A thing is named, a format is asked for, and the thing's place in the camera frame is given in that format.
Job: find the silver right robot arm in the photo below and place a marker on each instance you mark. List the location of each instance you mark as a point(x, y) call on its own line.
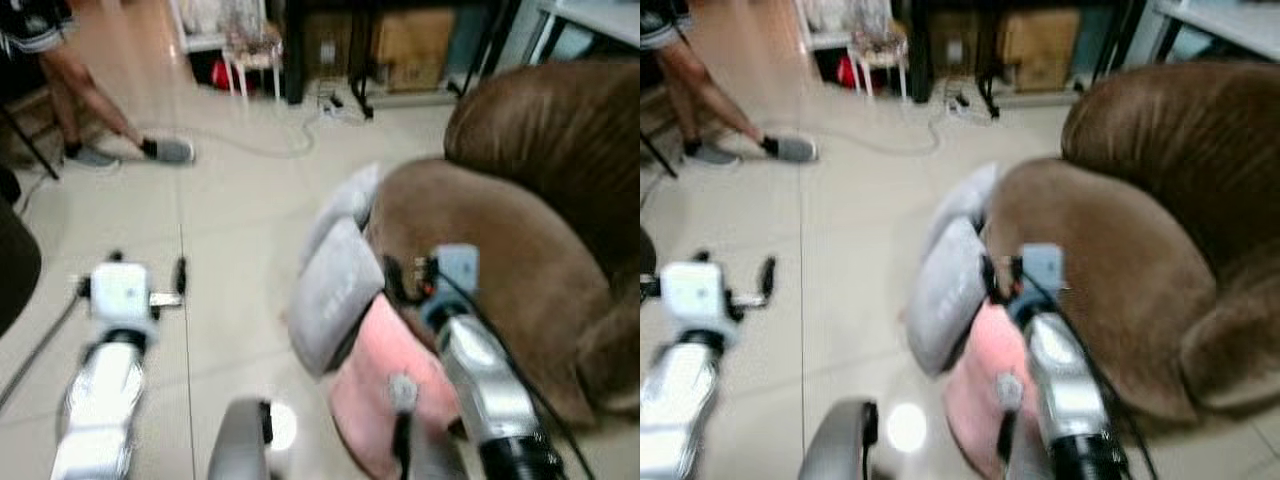
point(1065, 390)
point(490, 390)

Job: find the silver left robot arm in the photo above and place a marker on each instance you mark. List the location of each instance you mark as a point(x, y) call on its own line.
point(100, 400)
point(675, 400)

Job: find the large grey pillow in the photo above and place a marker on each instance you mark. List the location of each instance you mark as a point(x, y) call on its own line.
point(335, 300)
point(945, 300)

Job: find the small grey pillow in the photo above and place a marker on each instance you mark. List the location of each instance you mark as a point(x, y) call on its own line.
point(345, 210)
point(965, 200)

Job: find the pink pillow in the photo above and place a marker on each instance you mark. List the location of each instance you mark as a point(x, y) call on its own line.
point(975, 390)
point(375, 390)

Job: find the brown plush sofa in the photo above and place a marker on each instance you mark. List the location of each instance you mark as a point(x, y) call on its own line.
point(1150, 230)
point(540, 230)

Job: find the dark round chair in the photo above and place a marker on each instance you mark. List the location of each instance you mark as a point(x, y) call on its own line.
point(15, 260)

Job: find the person in dark shorts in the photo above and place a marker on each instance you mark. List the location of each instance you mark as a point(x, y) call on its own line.
point(85, 95)
point(700, 90)

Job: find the grey robot leg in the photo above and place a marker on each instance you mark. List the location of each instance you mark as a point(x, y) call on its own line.
point(835, 445)
point(240, 445)

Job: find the white power strip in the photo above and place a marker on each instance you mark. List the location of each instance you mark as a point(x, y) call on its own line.
point(340, 110)
point(965, 108)

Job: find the red object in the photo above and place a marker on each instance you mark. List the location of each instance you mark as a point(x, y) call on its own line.
point(222, 75)
point(848, 72)

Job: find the large cardboard box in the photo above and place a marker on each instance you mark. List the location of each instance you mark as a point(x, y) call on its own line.
point(415, 50)
point(1040, 48)

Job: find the white stool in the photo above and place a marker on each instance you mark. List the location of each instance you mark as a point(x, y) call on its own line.
point(878, 50)
point(252, 50)

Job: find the small cardboard box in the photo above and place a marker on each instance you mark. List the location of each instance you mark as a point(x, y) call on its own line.
point(955, 45)
point(325, 45)

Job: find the black tripod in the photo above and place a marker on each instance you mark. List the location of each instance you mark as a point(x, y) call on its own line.
point(495, 40)
point(1115, 40)

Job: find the white table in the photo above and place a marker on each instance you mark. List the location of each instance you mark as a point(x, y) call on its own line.
point(1230, 22)
point(600, 18)

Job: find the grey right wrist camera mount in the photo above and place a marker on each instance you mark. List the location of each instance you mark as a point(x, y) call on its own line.
point(1042, 268)
point(458, 270)

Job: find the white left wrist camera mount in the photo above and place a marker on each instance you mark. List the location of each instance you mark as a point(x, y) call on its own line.
point(695, 292)
point(120, 292)

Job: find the black shelf post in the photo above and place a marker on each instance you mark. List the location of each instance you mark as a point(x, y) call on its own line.
point(920, 50)
point(294, 50)

